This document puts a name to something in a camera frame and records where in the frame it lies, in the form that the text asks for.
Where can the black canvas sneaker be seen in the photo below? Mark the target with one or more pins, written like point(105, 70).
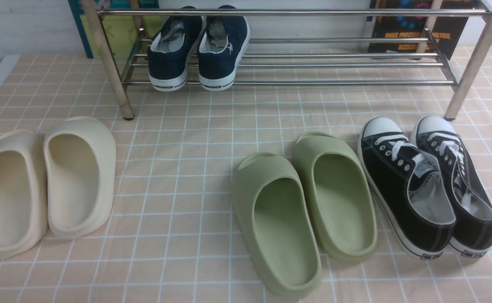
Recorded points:
point(409, 187)
point(472, 236)

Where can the metal shoe rack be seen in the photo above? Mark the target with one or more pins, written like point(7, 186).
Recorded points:
point(427, 47)

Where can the left green foam slipper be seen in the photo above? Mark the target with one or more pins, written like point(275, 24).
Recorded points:
point(270, 208)

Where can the green foam slipper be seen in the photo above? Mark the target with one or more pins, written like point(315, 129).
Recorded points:
point(337, 195)
point(270, 208)

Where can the right green foam slipper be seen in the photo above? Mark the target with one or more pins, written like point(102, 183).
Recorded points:
point(337, 195)

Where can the pink checkered floor mat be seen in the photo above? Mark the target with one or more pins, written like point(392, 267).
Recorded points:
point(172, 237)

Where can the right navy canvas sneaker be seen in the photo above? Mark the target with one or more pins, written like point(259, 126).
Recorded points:
point(223, 44)

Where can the navy canvas sneaker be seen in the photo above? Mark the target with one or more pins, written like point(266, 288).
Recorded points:
point(170, 51)
point(223, 44)

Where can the left navy canvas sneaker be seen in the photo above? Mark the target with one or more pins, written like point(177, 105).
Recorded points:
point(170, 51)

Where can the right cream foam slipper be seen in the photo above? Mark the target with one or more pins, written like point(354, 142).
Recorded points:
point(80, 159)

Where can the cream foam slipper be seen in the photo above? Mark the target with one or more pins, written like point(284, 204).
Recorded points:
point(23, 192)
point(80, 159)

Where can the teal and yellow book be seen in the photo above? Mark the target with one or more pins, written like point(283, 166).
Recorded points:
point(120, 30)

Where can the black image processing book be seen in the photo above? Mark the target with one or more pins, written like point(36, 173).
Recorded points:
point(446, 31)

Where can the left cream foam slipper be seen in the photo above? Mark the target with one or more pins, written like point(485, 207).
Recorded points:
point(23, 192)

